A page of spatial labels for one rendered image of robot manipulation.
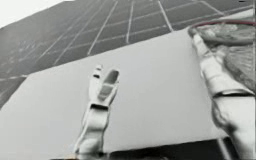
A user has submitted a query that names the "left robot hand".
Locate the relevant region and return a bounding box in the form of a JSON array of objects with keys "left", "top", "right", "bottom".
[{"left": 87, "top": 64, "right": 121, "bottom": 109}]

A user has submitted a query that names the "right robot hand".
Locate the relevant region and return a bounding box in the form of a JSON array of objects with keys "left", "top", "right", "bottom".
[{"left": 189, "top": 27, "right": 255, "bottom": 98}]

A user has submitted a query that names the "grey table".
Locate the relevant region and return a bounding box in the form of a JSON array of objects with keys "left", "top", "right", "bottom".
[{"left": 0, "top": 8, "right": 256, "bottom": 160}]

